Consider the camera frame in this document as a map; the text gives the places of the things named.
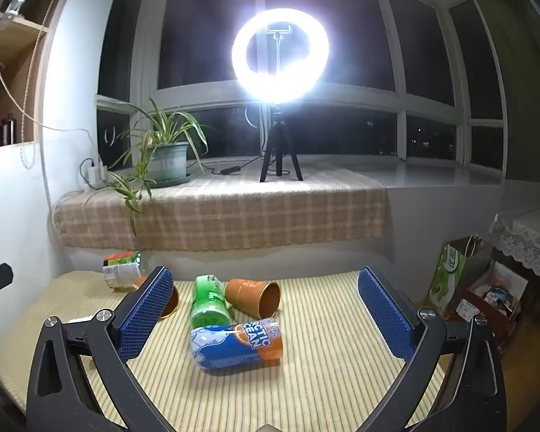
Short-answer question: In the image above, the blue and orange can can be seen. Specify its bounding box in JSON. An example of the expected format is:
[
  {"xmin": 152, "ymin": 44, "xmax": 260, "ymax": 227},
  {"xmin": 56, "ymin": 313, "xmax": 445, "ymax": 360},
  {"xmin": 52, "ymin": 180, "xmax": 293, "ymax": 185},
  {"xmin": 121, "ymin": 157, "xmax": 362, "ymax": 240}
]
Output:
[{"xmin": 189, "ymin": 317, "xmax": 284, "ymax": 377}]

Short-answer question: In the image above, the black cable with switch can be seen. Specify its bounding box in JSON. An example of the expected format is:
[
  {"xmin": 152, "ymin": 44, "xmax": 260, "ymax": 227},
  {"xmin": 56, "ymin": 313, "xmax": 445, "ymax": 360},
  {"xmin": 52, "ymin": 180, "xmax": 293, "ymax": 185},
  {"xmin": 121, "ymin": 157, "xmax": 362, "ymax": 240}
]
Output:
[{"xmin": 186, "ymin": 154, "xmax": 298, "ymax": 177}]

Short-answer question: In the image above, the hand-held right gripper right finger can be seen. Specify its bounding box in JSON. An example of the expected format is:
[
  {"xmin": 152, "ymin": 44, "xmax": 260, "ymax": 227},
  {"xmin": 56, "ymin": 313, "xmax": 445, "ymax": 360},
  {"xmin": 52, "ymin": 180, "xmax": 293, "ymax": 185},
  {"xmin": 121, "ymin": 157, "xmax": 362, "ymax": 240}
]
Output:
[{"xmin": 353, "ymin": 266, "xmax": 507, "ymax": 432}]

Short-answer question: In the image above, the dark bottle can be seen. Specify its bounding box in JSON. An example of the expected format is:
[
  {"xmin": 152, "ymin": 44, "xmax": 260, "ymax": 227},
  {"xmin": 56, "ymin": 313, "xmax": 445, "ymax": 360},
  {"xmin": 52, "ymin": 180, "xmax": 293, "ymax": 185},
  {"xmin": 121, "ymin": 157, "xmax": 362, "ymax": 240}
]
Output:
[{"xmin": 0, "ymin": 113, "xmax": 17, "ymax": 147}]

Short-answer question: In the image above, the white wall charger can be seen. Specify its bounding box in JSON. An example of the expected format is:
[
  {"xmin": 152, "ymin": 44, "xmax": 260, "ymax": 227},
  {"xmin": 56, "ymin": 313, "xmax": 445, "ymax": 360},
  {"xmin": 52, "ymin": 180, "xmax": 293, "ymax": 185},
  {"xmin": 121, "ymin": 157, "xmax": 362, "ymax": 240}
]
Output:
[{"xmin": 78, "ymin": 158, "xmax": 109, "ymax": 192}]

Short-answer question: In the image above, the green paper bag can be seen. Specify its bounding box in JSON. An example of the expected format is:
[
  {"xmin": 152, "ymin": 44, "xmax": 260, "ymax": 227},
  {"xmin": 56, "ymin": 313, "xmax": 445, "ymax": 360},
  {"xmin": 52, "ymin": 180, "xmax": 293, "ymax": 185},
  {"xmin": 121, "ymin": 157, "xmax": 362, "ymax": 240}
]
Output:
[{"xmin": 427, "ymin": 234, "xmax": 494, "ymax": 318}]

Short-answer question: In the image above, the white ring light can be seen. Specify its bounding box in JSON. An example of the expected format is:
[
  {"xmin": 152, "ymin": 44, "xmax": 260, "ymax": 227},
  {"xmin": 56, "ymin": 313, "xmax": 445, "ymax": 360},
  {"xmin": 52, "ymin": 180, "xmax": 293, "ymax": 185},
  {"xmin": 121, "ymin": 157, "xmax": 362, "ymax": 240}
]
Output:
[{"xmin": 231, "ymin": 6, "xmax": 332, "ymax": 102}]

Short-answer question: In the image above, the beige plaid cloth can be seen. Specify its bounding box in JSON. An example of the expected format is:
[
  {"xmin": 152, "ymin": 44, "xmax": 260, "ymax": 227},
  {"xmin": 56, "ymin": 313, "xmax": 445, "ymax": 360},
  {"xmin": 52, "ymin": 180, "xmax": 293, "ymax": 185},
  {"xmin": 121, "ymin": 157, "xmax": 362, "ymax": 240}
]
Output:
[{"xmin": 54, "ymin": 164, "xmax": 388, "ymax": 253}]

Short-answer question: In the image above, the thin white cable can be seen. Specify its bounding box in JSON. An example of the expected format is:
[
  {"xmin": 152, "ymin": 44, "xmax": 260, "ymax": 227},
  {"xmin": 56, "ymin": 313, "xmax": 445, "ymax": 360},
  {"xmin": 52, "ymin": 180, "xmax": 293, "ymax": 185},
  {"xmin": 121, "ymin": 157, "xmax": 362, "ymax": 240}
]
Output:
[{"xmin": 0, "ymin": 0, "xmax": 102, "ymax": 168}]

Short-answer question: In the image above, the green plant saucer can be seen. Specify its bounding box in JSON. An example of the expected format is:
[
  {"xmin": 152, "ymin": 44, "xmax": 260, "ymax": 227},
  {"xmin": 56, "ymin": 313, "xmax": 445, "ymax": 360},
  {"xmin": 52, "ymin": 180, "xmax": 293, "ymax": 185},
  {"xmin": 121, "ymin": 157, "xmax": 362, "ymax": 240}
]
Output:
[{"xmin": 148, "ymin": 171, "xmax": 193, "ymax": 189}]

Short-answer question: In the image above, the open box of clutter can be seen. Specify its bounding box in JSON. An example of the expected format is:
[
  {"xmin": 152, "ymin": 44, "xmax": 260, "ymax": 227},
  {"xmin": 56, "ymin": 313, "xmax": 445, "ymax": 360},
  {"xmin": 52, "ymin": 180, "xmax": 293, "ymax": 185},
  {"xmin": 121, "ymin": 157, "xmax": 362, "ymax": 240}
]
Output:
[{"xmin": 447, "ymin": 260, "xmax": 530, "ymax": 354}]

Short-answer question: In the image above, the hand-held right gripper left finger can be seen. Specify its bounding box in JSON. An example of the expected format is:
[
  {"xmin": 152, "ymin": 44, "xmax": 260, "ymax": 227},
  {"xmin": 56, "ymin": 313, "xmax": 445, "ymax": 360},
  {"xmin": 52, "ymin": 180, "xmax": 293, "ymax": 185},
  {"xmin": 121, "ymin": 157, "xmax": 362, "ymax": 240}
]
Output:
[{"xmin": 26, "ymin": 266, "xmax": 181, "ymax": 432}]

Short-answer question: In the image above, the beaded blind cord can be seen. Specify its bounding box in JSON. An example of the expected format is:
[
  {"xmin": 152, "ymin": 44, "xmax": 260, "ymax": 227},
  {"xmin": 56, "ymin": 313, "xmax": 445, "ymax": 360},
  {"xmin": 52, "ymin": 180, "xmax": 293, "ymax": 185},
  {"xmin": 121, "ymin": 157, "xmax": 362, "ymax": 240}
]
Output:
[{"xmin": 20, "ymin": 0, "xmax": 75, "ymax": 171}]

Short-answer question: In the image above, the white lace cloth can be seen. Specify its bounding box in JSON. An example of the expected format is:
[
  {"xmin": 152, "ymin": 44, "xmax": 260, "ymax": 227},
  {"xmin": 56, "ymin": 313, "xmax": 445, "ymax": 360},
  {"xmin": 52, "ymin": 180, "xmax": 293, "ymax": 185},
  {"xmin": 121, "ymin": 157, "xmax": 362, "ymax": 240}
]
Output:
[{"xmin": 490, "ymin": 206, "xmax": 540, "ymax": 291}]

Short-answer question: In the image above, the orange paper cup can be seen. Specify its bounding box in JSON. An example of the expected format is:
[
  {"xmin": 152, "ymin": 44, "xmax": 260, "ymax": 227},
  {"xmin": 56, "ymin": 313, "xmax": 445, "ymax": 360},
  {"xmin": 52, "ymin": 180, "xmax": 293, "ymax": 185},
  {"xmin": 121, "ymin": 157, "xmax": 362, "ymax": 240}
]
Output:
[
  {"xmin": 134, "ymin": 274, "xmax": 180, "ymax": 321},
  {"xmin": 224, "ymin": 278, "xmax": 282, "ymax": 321}
]

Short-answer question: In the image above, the green plastic bottle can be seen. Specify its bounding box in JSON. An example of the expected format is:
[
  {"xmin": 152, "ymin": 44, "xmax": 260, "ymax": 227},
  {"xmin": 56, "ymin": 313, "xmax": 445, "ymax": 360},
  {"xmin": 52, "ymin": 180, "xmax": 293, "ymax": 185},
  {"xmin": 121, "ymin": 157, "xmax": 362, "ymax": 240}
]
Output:
[{"xmin": 189, "ymin": 274, "xmax": 233, "ymax": 330}]

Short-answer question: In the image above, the potted spider plant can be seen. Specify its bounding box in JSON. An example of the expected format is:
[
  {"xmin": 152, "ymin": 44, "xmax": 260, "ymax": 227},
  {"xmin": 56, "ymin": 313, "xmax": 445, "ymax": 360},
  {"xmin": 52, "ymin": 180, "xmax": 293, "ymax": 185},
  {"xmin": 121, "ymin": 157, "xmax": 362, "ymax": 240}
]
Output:
[{"xmin": 85, "ymin": 98, "xmax": 213, "ymax": 237}]

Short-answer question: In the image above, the black tripod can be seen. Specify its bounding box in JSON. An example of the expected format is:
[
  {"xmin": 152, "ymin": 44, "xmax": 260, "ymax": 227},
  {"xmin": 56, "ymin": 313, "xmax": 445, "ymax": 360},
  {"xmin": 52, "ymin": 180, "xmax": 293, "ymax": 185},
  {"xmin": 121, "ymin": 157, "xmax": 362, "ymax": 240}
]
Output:
[{"xmin": 258, "ymin": 103, "xmax": 303, "ymax": 183}]

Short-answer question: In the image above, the wooden shelf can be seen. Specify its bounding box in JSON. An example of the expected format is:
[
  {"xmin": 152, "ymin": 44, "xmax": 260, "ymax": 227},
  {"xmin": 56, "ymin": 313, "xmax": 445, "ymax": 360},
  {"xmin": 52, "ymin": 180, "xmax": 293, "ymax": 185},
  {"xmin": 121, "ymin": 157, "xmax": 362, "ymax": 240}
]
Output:
[{"xmin": 0, "ymin": 0, "xmax": 75, "ymax": 152}]

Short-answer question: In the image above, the white window frame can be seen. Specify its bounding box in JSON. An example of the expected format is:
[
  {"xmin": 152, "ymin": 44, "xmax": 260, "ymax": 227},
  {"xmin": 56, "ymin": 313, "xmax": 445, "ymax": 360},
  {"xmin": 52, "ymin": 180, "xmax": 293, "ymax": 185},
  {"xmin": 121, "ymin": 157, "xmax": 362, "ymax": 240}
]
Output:
[{"xmin": 96, "ymin": 0, "xmax": 510, "ymax": 186}]

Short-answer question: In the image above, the striped yellow mat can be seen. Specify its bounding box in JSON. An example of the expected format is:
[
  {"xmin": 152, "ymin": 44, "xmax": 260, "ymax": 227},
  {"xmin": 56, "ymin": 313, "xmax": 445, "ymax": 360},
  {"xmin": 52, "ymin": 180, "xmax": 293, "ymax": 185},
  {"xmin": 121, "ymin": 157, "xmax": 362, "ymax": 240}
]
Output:
[{"xmin": 0, "ymin": 269, "xmax": 447, "ymax": 432}]

